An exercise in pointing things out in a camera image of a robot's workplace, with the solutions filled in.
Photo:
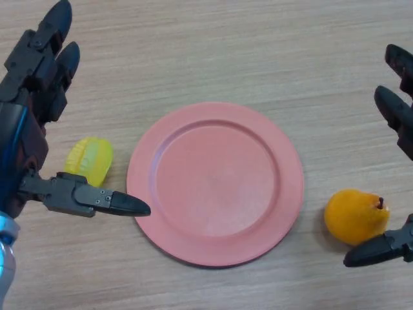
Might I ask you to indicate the yellow pear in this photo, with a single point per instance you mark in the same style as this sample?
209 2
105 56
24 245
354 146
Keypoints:
351 216

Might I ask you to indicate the pink round plate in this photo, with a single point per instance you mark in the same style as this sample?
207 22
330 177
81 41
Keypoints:
213 181

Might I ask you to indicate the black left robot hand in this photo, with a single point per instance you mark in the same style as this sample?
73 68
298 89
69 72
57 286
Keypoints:
29 97

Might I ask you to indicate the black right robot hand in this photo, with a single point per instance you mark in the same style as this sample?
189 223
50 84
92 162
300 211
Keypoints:
392 103

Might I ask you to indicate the yellow-green starfruit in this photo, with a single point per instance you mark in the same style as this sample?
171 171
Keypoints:
93 155

